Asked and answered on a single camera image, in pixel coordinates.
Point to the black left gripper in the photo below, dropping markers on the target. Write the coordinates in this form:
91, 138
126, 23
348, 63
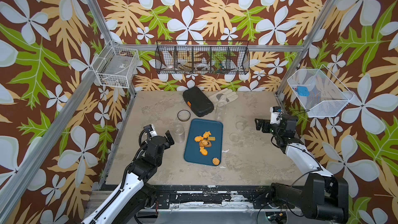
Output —
167, 143

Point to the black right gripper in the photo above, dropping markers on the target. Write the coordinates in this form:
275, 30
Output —
259, 125

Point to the clear plastic cookie jar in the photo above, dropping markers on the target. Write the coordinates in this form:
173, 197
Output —
179, 133

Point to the orange cookie pile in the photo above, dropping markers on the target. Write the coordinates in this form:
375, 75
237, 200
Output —
205, 141

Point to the round orange cookie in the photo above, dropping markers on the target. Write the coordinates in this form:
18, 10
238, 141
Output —
215, 161

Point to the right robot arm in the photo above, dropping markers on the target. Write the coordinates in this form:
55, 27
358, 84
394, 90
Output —
323, 196

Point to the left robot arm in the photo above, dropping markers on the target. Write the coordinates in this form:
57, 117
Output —
134, 193

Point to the clear jar lid upper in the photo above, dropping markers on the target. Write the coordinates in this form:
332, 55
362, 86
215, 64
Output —
240, 126

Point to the clear jar lid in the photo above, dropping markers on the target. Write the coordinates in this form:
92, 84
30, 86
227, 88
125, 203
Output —
234, 137
240, 126

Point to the clear jar lid lower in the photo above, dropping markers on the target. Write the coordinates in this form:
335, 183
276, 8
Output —
234, 137

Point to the teal plastic tray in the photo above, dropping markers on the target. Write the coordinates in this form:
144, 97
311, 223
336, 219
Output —
192, 152

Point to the black plastic tool case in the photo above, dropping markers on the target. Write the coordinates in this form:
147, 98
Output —
198, 102

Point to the blue object in basket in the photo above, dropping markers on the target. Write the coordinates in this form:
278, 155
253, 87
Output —
302, 91

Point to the white tape roll in basket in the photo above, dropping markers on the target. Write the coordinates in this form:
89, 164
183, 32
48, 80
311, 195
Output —
202, 67

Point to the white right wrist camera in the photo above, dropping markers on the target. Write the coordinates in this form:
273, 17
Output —
276, 114

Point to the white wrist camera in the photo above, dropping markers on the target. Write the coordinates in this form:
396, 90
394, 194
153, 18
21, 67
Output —
150, 129
276, 114

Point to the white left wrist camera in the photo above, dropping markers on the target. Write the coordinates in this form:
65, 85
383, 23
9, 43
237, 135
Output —
150, 129

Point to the aluminium frame post right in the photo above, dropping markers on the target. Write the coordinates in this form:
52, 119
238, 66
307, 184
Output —
326, 9

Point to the aluminium frame post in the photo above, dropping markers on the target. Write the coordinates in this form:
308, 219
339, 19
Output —
326, 9
104, 30

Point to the white wire basket right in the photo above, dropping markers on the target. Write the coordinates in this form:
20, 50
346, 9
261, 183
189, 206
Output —
328, 95

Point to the white wire basket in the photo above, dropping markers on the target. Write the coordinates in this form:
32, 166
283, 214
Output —
328, 95
115, 66

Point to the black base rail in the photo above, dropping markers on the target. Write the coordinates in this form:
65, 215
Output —
166, 196

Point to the black wire basket centre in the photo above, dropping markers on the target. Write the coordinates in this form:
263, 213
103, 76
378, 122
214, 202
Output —
224, 57

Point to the white wire basket left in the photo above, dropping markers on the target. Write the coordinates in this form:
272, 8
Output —
115, 66

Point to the aluminium frame post left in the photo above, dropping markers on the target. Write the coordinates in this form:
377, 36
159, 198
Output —
104, 30

